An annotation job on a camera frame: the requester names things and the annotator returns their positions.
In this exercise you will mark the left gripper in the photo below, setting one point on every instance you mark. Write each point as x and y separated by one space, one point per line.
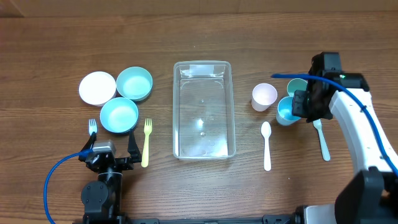
127 163

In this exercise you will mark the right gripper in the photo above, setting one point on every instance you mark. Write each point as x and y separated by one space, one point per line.
297 110

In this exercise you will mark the pale green fork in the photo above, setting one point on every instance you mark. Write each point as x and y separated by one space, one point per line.
324 148

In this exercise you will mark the green plastic cup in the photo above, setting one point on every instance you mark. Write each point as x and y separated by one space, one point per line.
296 84

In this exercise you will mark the light blue plastic cup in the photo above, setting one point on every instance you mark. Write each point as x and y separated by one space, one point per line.
284 114

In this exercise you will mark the white plastic spoon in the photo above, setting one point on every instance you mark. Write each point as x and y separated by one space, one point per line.
266 133

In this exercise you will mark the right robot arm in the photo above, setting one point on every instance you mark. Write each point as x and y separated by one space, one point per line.
371 196

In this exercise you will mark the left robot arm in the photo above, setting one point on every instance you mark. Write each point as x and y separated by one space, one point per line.
102 198

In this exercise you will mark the clear plastic container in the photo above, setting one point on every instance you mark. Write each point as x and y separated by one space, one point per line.
203 110

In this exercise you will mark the white fork left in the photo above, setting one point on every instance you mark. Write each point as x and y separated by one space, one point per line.
92 126

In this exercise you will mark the teal bowl lower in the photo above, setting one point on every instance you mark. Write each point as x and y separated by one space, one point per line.
119 115

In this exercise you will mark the teal bowl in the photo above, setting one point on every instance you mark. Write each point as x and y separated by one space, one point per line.
134 83
119 115

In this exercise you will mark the yellow plastic fork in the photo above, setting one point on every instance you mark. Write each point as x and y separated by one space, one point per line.
147 132

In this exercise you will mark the white bowl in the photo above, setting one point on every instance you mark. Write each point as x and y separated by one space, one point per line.
97 88

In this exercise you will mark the teal bowl upper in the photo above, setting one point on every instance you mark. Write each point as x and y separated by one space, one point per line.
134 83

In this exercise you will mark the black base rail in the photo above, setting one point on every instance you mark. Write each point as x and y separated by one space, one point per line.
266 219

